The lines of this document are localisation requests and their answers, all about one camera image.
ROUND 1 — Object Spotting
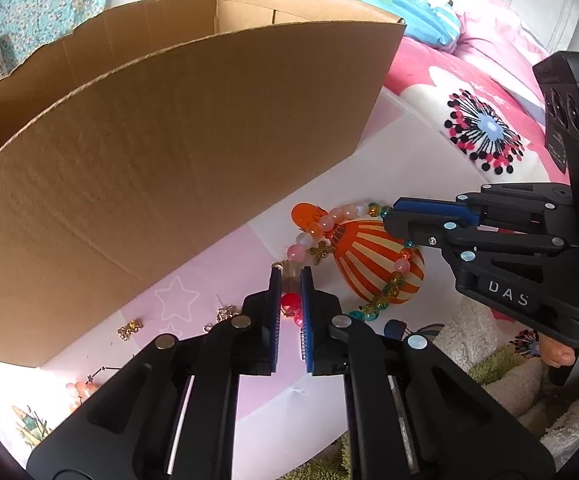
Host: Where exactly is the gold jewelry cluster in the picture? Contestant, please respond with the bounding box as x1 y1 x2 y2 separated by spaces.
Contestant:
203 297 241 333

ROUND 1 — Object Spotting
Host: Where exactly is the multicolour bead bracelet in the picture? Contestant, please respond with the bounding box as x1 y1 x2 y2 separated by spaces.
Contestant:
280 200 421 328

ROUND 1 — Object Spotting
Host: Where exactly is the gold bow earring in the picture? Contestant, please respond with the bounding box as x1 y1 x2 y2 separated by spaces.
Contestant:
117 318 143 341

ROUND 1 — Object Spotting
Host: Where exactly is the orange pink bead bracelet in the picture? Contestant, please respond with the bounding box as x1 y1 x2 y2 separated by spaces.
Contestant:
65 378 102 413

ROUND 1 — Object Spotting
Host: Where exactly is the right hand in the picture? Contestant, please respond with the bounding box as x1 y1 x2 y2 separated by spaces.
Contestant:
539 334 576 367

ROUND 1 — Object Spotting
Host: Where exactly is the pink floral bedsheet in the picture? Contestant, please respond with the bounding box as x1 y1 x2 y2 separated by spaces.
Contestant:
386 0 569 183

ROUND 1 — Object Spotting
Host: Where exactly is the green fluffy cloth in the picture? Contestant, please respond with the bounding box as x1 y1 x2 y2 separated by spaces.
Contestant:
282 344 543 479

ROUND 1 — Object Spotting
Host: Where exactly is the white fluffy blanket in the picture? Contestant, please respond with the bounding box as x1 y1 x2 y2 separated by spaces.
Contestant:
434 298 579 468

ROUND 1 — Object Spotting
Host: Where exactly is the brown cardboard box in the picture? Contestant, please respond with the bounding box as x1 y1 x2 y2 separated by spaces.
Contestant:
0 0 404 367

